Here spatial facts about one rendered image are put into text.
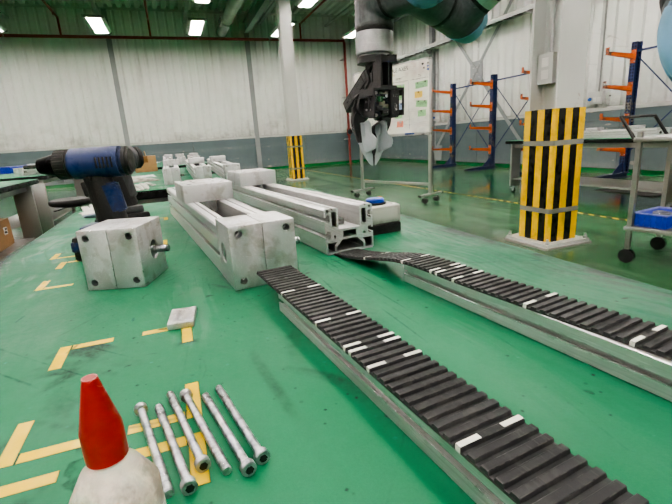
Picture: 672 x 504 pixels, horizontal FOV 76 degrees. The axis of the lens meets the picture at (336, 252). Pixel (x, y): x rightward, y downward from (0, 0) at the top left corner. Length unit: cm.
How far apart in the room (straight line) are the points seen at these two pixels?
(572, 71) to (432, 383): 373
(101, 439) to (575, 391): 33
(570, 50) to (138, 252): 362
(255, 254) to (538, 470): 47
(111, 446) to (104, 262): 55
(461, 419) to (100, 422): 20
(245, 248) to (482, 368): 37
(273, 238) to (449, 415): 42
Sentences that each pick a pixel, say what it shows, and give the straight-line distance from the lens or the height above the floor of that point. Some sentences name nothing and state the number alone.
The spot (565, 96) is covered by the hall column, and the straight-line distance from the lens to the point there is 392.
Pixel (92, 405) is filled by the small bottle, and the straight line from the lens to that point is 21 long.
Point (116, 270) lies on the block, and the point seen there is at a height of 81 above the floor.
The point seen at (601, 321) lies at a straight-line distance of 46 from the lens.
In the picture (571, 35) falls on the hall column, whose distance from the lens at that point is 398.
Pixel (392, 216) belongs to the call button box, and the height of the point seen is 81.
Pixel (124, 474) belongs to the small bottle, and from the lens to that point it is 22.
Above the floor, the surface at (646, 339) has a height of 81.
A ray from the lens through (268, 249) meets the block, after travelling 64.
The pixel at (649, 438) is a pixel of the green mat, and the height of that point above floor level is 78.
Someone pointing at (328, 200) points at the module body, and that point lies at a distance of 91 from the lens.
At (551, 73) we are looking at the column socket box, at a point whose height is 137.
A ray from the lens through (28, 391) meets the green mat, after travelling 50.
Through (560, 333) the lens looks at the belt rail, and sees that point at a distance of 45.
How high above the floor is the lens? 99
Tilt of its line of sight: 15 degrees down
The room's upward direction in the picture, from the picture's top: 4 degrees counter-clockwise
